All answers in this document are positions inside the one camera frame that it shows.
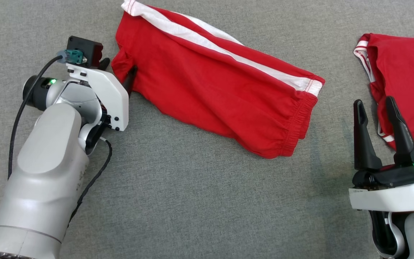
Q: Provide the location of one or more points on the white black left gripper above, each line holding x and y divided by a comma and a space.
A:
110, 93

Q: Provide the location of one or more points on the red basketball jersey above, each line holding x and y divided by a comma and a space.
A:
408, 72

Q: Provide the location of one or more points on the red shorts with white stripe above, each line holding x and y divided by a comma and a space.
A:
210, 82

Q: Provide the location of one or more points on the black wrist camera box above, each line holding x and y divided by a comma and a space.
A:
88, 48

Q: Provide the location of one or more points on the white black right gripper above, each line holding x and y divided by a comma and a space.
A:
390, 196

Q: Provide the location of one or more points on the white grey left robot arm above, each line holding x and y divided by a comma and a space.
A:
45, 180

